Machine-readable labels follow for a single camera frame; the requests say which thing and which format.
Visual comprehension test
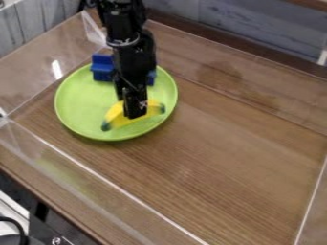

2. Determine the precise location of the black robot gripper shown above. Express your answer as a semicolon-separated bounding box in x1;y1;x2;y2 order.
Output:
108;30;157;120

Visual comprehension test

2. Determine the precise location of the yellow toy banana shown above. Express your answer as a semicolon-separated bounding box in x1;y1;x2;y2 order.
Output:
101;100;165;131

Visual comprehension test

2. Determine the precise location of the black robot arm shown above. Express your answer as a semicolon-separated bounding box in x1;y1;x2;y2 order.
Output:
95;0;157;119

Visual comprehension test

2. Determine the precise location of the green round plate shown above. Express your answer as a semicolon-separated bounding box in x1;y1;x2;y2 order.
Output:
53;64;179;142

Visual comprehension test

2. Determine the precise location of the blue plastic block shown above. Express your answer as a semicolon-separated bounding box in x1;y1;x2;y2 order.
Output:
91;54;157;86

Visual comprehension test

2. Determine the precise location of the black box with knob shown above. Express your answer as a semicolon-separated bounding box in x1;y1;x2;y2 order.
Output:
28;217;100;245

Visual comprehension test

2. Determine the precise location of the clear acrylic tray enclosure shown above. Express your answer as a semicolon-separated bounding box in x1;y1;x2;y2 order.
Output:
0;16;327;245

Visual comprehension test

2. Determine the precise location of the black cable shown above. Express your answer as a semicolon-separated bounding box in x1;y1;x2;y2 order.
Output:
0;215;31;245

